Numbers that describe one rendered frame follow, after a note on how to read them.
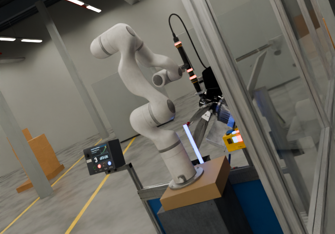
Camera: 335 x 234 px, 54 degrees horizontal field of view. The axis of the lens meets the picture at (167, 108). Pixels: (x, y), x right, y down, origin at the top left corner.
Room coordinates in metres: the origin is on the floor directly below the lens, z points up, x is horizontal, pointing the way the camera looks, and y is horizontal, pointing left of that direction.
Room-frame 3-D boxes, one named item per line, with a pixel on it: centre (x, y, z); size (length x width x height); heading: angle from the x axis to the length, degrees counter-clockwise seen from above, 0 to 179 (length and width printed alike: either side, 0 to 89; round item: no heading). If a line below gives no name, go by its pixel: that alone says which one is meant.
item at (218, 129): (2.11, -0.24, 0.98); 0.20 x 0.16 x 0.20; 57
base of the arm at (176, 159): (1.56, 0.06, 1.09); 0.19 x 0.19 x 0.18
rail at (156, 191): (1.92, 0.04, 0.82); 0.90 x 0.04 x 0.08; 57
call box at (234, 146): (1.70, -0.29, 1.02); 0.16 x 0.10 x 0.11; 57
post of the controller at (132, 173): (2.15, 0.40, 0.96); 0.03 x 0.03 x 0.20; 57
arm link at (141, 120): (1.58, 0.10, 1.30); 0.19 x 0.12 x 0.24; 67
